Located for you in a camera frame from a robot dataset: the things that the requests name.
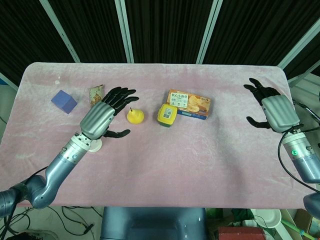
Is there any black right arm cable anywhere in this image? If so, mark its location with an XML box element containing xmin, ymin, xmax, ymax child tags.
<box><xmin>278</xmin><ymin>124</ymin><xmax>320</xmax><ymax>194</ymax></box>

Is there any yellow toy pear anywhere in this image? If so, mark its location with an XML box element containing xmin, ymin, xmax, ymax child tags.
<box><xmin>126</xmin><ymin>107</ymin><xmax>145</xmax><ymax>125</ymax></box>

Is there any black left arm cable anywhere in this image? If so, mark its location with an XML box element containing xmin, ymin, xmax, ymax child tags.
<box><xmin>23</xmin><ymin>166</ymin><xmax>49</xmax><ymax>182</ymax></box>

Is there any yellow lidded small container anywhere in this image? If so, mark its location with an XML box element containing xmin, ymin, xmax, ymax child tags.
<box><xmin>156</xmin><ymin>103</ymin><xmax>179</xmax><ymax>128</ymax></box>

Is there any black floor cable tangle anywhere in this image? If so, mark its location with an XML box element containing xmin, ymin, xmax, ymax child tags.
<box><xmin>0</xmin><ymin>206</ymin><xmax>101</xmax><ymax>240</ymax></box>

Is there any black partition panel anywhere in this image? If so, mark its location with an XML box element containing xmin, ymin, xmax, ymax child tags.
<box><xmin>123</xmin><ymin>0</ymin><xmax>217</xmax><ymax>64</ymax></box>
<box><xmin>203</xmin><ymin>0</ymin><xmax>320</xmax><ymax>81</ymax></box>
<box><xmin>0</xmin><ymin>0</ymin><xmax>76</xmax><ymax>86</ymax></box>
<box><xmin>48</xmin><ymin>0</ymin><xmax>128</xmax><ymax>63</ymax></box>

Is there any blue-grey robot torso base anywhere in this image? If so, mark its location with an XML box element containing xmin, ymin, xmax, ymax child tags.
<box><xmin>99</xmin><ymin>206</ymin><xmax>208</xmax><ymax>240</ymax></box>

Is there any silver metal tube frame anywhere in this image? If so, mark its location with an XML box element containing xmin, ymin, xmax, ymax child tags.
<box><xmin>292</xmin><ymin>98</ymin><xmax>320</xmax><ymax>133</ymax></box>

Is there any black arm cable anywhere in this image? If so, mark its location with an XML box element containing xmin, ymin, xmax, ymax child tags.
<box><xmin>278</xmin><ymin>124</ymin><xmax>320</xmax><ymax>194</ymax></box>
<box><xmin>23</xmin><ymin>166</ymin><xmax>49</xmax><ymax>182</ymax></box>

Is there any pink velvet tablecloth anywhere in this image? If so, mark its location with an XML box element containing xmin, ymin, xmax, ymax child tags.
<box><xmin>0</xmin><ymin>61</ymin><xmax>313</xmax><ymax>208</ymax></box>

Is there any purple foam block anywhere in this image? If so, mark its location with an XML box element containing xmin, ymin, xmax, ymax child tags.
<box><xmin>50</xmin><ymin>89</ymin><xmax>78</xmax><ymax>115</ymax></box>

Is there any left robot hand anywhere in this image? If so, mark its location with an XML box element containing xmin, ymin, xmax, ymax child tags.
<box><xmin>79</xmin><ymin>86</ymin><xmax>140</xmax><ymax>140</ymax></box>

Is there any white plastic bowl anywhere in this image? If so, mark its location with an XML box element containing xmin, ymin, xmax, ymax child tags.
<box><xmin>249</xmin><ymin>208</ymin><xmax>283</xmax><ymax>230</ymax></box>

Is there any orange biscuit box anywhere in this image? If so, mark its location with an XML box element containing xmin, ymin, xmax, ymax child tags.
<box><xmin>166</xmin><ymin>89</ymin><xmax>212</xmax><ymax>121</ymax></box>

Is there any red box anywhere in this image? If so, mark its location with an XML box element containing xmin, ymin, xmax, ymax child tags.
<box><xmin>217</xmin><ymin>226</ymin><xmax>267</xmax><ymax>240</ymax></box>

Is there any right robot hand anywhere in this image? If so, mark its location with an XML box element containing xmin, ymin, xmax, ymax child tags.
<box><xmin>243</xmin><ymin>77</ymin><xmax>301</xmax><ymax>133</ymax></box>

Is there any brown snack bar packet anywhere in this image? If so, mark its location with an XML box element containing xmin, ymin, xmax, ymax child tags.
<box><xmin>89</xmin><ymin>84</ymin><xmax>105</xmax><ymax>106</ymax></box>

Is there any white paper cup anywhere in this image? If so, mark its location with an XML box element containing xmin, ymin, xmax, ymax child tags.
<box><xmin>88</xmin><ymin>139</ymin><xmax>103</xmax><ymax>153</ymax></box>

